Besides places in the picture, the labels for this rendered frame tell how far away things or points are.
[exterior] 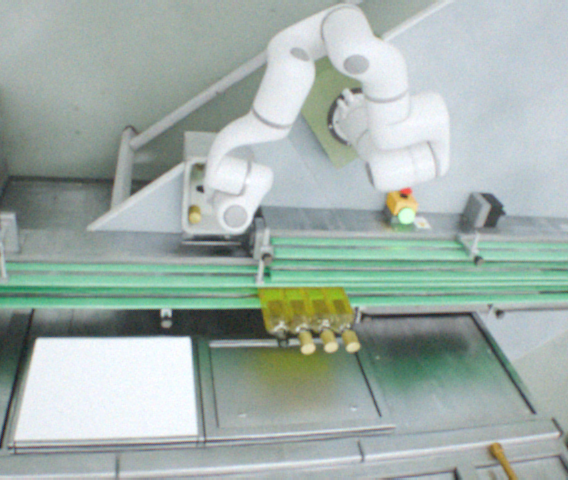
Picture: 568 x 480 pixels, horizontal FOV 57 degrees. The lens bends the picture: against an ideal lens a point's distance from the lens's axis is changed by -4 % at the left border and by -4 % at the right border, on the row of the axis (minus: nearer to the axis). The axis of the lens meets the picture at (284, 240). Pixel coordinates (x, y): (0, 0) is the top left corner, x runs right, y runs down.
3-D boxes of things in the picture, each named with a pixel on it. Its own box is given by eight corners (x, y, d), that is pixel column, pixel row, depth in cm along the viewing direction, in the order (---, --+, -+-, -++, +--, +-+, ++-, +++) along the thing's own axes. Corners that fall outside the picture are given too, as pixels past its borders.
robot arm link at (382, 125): (356, 83, 102) (434, 61, 102) (369, 176, 119) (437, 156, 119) (372, 109, 96) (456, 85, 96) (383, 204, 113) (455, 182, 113)
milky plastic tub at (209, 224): (180, 216, 151) (181, 233, 144) (185, 143, 138) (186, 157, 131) (242, 218, 155) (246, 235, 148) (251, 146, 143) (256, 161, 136)
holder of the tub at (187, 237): (180, 231, 154) (181, 247, 148) (185, 143, 139) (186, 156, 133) (239, 232, 158) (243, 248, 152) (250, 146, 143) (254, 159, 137)
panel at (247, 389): (33, 342, 138) (7, 453, 110) (31, 334, 136) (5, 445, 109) (355, 337, 159) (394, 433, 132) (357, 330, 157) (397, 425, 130)
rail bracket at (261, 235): (249, 265, 148) (256, 295, 138) (257, 213, 139) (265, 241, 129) (260, 265, 149) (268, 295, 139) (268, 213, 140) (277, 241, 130)
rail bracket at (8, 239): (10, 240, 141) (-11, 294, 123) (2, 186, 132) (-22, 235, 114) (28, 240, 142) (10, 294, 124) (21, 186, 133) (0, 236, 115)
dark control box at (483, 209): (461, 212, 169) (474, 227, 162) (469, 191, 165) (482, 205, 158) (483, 213, 171) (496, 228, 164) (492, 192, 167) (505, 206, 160)
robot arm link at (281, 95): (334, 141, 102) (325, 99, 112) (388, 45, 88) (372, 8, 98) (253, 117, 97) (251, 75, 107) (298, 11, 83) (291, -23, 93)
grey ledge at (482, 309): (338, 295, 175) (348, 318, 166) (344, 273, 170) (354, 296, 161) (572, 291, 197) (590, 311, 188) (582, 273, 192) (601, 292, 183)
